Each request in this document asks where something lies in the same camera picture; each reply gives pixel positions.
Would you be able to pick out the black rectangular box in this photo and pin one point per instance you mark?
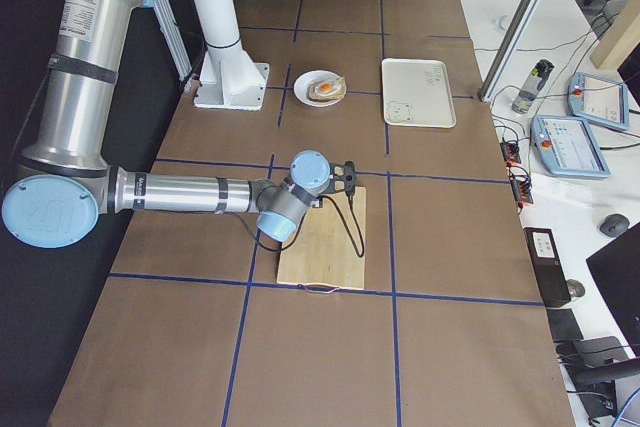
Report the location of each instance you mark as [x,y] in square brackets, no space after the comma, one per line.
[547,267]

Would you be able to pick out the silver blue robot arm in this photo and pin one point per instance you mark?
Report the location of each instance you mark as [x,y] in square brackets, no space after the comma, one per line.
[63,183]

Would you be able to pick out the cream bear tray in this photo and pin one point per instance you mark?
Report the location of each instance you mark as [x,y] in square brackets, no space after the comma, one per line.
[416,93]

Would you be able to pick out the aluminium profile post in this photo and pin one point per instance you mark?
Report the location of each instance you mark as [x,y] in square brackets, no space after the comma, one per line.
[521,18]

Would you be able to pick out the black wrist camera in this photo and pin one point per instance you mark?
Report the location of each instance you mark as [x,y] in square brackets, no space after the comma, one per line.
[343,178]

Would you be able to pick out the orange black connector far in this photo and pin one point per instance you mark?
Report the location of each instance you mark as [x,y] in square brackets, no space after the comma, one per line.
[511,153]

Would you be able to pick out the grey computer mouse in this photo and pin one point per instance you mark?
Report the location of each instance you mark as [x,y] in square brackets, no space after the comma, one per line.
[614,225]

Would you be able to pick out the near teach pendant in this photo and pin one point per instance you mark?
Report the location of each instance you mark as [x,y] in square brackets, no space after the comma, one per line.
[567,147]

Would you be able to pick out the teach pendant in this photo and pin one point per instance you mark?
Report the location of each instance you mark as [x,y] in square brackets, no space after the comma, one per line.
[601,101]
[567,147]

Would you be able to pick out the orange black connector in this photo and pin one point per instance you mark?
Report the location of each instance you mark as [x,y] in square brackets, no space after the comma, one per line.
[521,189]
[511,153]

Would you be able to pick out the fried egg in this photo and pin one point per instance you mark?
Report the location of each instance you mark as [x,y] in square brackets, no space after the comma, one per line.
[325,89]

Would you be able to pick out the far teach pendant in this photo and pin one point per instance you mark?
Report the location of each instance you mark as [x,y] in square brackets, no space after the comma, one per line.
[601,101]

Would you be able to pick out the bottom bread slice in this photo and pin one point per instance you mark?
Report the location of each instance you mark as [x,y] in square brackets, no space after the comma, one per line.
[338,82]

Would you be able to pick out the bamboo cutting board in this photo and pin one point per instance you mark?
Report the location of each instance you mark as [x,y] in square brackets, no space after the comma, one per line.
[328,252]

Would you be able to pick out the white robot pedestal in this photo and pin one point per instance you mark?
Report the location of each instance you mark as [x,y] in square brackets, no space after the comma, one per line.
[229,78]

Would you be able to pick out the clear water bottle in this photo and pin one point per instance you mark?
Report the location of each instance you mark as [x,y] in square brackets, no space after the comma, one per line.
[532,86]

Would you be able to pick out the black monitor corner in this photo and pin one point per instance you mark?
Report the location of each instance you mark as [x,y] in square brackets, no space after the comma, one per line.
[615,271]

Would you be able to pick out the orange black connector near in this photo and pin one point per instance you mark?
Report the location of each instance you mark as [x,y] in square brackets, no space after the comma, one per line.
[521,189]

